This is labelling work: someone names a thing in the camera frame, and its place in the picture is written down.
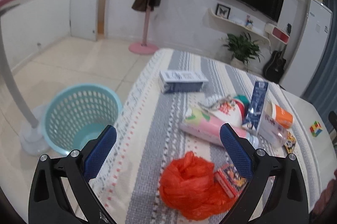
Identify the pink top side table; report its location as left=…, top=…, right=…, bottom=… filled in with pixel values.
left=1, top=0, right=50, bottom=156

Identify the red floral paper cup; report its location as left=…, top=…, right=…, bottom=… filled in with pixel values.
left=198, top=94, right=245, bottom=127

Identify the teal tissue pack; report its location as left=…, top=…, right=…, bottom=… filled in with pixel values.
left=234, top=94, right=250, bottom=108

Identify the black acoustic guitar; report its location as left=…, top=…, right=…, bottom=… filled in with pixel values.
left=263, top=45, right=287, bottom=84

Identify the green potted plant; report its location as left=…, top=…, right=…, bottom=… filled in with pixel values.
left=223, top=32, right=262, bottom=70

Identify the striped woven tablecloth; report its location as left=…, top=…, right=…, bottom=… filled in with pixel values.
left=89, top=48, right=327, bottom=224

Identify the white refrigerator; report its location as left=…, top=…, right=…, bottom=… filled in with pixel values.
left=280, top=0, right=332, bottom=97

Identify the colourful puzzle cube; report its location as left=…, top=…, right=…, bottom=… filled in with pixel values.
left=310, top=121, right=323, bottom=137

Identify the light blue plastic waste basket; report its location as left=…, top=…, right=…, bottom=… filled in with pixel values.
left=41, top=83, right=122, bottom=156

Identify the white blue milk carton box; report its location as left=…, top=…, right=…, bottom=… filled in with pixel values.
left=159, top=70, right=209, bottom=94

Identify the orange snack packet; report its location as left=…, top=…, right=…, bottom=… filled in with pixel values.
left=284, top=131, right=296, bottom=154

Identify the orange plastic bag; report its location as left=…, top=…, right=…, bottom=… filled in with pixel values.
left=159, top=151, right=237, bottom=221

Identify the small orange card pack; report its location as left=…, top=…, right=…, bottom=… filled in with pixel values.
left=215, top=164, right=247, bottom=199

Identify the framed butterfly picture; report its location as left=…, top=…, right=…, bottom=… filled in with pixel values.
left=215, top=4, right=231, bottom=20

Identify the pink coat stand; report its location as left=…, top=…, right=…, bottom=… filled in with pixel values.
left=128, top=8, right=158, bottom=55

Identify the orange white paper cup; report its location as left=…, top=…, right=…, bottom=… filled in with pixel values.
left=265, top=102, right=294, bottom=129

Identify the white curved wall shelf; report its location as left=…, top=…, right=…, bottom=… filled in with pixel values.
left=208, top=8, right=271, bottom=45

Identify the tall blue milk carton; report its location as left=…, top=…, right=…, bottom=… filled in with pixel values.
left=242, top=81, right=269, bottom=134

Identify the clear plastic bottle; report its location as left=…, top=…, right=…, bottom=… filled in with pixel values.
left=258, top=112, right=287, bottom=148

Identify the red white wall box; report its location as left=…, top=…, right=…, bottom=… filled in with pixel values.
left=265, top=23, right=290, bottom=45

